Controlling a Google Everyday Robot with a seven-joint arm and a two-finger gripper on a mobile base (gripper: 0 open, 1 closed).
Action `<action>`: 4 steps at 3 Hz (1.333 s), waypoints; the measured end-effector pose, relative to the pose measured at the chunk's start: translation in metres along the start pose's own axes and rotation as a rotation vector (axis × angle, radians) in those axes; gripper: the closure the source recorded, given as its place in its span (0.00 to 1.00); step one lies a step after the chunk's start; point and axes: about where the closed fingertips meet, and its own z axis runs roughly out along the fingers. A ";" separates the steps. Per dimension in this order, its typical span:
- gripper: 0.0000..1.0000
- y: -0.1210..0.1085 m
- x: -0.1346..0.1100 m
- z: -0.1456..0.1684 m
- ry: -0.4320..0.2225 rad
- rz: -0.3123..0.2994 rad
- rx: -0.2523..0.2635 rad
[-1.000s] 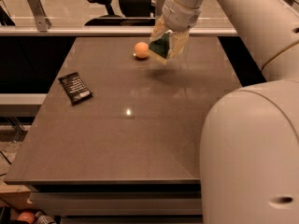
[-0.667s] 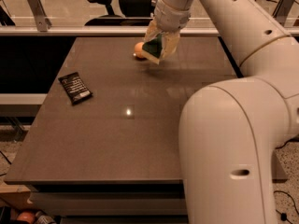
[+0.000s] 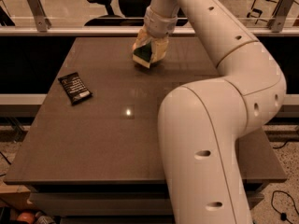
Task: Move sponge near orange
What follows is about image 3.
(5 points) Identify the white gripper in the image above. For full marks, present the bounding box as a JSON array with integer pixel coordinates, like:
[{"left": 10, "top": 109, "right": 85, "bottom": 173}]
[{"left": 132, "top": 7, "right": 178, "bottom": 63}]

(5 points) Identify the green and yellow sponge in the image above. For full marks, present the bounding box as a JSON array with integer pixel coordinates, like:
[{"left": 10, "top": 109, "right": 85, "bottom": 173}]
[{"left": 133, "top": 43, "right": 152, "bottom": 68}]

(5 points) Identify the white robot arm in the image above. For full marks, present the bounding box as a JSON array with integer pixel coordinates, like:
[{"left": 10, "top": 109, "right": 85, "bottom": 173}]
[{"left": 133, "top": 0, "right": 286, "bottom": 224}]

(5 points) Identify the black office chair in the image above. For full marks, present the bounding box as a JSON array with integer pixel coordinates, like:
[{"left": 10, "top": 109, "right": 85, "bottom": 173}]
[{"left": 83, "top": 0, "right": 190, "bottom": 27}]

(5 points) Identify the black snack packet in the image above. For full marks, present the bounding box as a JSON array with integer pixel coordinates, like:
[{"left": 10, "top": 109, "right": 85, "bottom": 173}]
[{"left": 58, "top": 72, "right": 93, "bottom": 105}]

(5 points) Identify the orange ball under table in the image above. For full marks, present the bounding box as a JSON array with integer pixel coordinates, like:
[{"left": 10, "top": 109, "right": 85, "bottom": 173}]
[{"left": 17, "top": 212, "right": 36, "bottom": 224}]

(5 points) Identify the left metal railing post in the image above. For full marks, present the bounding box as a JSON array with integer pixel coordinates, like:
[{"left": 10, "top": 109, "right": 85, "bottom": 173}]
[{"left": 26, "top": 0, "right": 51, "bottom": 32}]

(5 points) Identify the metal railing post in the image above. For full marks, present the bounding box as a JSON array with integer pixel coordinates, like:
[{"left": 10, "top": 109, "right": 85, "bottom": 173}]
[
  {"left": 267, "top": 0, "right": 295, "bottom": 33},
  {"left": 26, "top": 0, "right": 51, "bottom": 32}
]

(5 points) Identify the right metal railing post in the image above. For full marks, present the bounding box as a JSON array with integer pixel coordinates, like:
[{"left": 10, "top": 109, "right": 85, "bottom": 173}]
[{"left": 267, "top": 0, "right": 295, "bottom": 33}]

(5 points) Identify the yellow cart frame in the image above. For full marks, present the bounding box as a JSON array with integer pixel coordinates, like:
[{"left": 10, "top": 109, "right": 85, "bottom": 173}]
[{"left": 247, "top": 0, "right": 279, "bottom": 21}]

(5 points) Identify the black power cable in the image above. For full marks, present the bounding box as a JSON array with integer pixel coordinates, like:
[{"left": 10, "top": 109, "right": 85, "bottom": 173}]
[{"left": 270, "top": 189, "right": 299, "bottom": 224}]

